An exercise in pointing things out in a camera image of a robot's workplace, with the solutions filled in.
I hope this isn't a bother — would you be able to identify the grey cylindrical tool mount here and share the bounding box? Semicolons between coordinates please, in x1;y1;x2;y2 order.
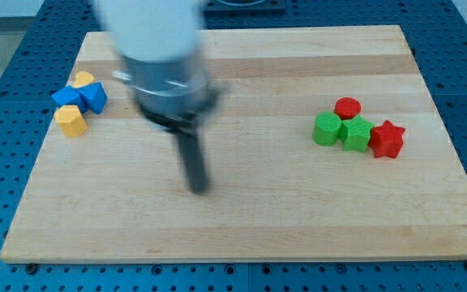
112;51;226;134

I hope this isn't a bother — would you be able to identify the black pusher rod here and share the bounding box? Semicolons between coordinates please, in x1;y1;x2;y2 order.
175;132;209;194

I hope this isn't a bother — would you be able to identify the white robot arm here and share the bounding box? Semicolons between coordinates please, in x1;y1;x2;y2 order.
91;0;223;195

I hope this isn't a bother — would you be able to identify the green star block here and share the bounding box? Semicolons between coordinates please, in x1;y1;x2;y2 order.
339;115;375;152

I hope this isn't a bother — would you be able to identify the red star block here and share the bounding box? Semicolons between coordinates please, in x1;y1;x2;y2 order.
368;120;406;159

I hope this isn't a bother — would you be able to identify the blue cube block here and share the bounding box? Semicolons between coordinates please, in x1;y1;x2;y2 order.
76;82;107;114

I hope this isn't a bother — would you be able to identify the yellow heart block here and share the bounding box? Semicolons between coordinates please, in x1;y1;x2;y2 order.
71;71;96;88

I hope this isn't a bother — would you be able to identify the blue triangular block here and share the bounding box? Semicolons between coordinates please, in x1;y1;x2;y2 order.
51;86;88;114

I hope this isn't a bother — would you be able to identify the yellow hexagon block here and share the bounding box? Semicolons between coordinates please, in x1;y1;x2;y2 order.
54;105;88;138

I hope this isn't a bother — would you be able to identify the wooden board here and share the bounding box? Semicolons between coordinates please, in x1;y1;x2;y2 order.
0;25;467;264

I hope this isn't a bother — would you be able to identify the green cylinder block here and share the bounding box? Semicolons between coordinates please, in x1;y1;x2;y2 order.
311;112;341;146

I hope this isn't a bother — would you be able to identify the red cylinder block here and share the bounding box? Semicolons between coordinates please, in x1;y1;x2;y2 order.
334;97;362;120

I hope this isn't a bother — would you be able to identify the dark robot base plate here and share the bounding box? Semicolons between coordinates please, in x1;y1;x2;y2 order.
204;0;286;14

